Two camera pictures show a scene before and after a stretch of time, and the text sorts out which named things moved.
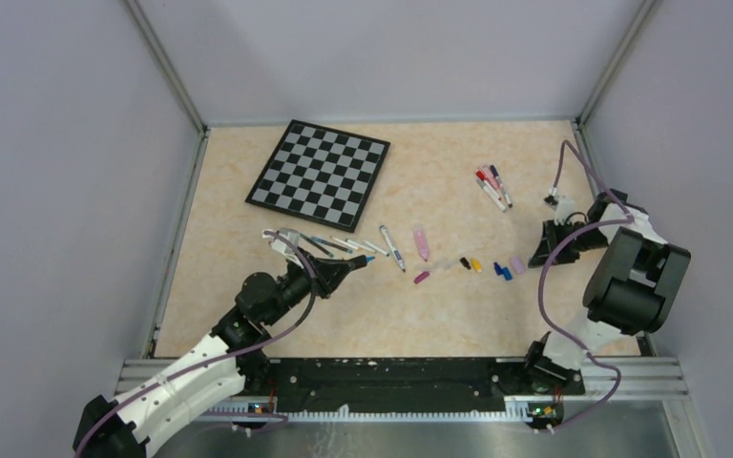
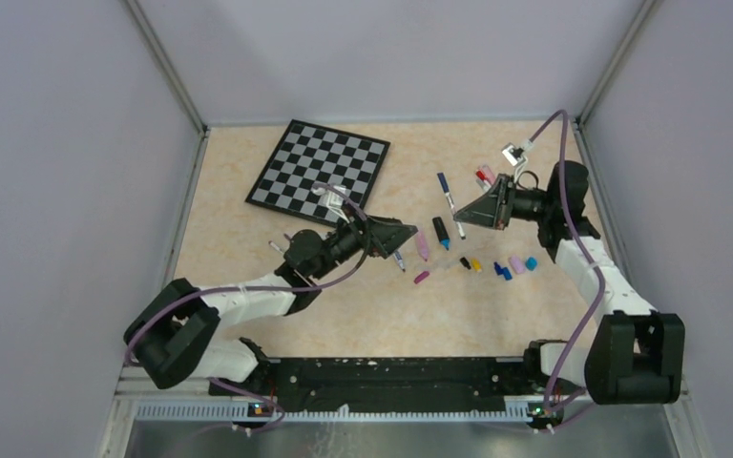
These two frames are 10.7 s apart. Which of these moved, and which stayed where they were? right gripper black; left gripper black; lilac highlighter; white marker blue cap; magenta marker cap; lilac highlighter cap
Moved: right gripper black; left gripper black
Stayed: white marker blue cap; lilac highlighter cap; magenta marker cap; lilac highlighter
